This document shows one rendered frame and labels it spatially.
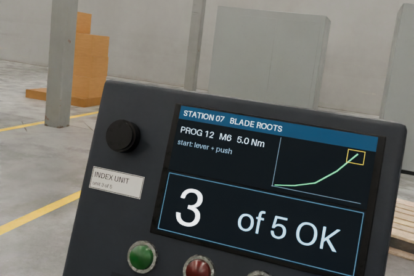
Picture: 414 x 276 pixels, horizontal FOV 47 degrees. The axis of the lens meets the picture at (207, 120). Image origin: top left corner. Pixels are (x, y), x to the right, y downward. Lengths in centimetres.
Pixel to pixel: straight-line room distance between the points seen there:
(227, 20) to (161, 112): 771
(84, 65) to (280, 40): 335
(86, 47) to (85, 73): 45
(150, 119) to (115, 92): 4
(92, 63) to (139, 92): 798
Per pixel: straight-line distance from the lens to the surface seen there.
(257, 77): 795
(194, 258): 40
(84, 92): 846
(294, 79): 784
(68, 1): 636
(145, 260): 40
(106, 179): 43
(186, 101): 41
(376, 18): 1292
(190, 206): 40
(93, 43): 839
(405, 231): 380
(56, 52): 641
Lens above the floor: 130
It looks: 9 degrees down
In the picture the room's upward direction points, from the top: 7 degrees clockwise
